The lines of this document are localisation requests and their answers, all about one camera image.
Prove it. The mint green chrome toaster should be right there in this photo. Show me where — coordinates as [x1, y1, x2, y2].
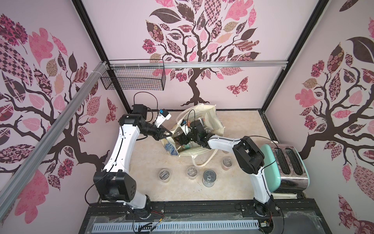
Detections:
[260, 143, 310, 199]

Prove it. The clear seed jar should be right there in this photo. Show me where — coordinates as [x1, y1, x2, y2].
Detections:
[158, 169, 170, 183]
[187, 166, 198, 180]
[222, 157, 233, 171]
[202, 169, 217, 187]

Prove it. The white slotted cable duct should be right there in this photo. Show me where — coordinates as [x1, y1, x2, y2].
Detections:
[91, 220, 259, 234]

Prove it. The aluminium rail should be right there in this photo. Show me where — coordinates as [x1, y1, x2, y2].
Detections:
[1, 61, 108, 219]
[110, 60, 288, 69]

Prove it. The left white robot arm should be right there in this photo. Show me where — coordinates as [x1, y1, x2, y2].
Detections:
[93, 104, 171, 210]

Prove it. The cream canvas tote bag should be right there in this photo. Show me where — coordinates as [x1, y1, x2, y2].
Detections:
[161, 104, 225, 168]

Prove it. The aluminium rail back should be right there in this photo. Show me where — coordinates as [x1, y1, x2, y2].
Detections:
[110, 60, 288, 69]

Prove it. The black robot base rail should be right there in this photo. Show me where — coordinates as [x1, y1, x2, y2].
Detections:
[79, 199, 331, 234]

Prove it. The black wire wall basket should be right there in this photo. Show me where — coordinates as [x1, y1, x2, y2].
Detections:
[101, 58, 166, 91]

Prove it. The aluminium rail left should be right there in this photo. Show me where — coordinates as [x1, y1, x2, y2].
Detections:
[1, 61, 108, 219]

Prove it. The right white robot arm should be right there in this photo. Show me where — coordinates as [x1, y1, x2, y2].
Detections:
[187, 121, 271, 205]

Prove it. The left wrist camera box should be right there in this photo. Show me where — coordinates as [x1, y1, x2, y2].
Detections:
[154, 109, 171, 128]

